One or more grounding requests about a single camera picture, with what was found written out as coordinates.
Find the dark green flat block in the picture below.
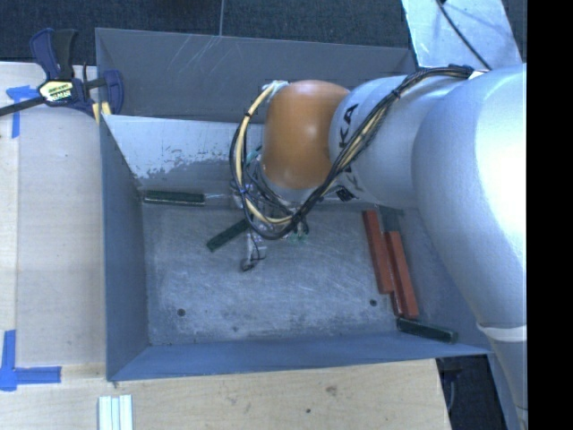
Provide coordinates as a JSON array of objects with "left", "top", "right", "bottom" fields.
[
  {"left": 396, "top": 316, "right": 459, "bottom": 345},
  {"left": 378, "top": 205, "right": 405, "bottom": 234},
  {"left": 206, "top": 217, "right": 252, "bottom": 254},
  {"left": 142, "top": 189, "right": 208, "bottom": 206}
]

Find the grey metal bin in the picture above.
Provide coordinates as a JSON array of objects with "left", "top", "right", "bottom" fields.
[{"left": 94, "top": 27, "right": 494, "bottom": 383}]

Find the red-brown flat block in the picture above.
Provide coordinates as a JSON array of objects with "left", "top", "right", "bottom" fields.
[
  {"left": 361, "top": 209, "right": 396, "bottom": 296},
  {"left": 384, "top": 229, "right": 421, "bottom": 320}
]

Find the pale wood flat board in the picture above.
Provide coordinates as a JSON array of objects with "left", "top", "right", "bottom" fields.
[{"left": 15, "top": 64, "right": 108, "bottom": 369}]

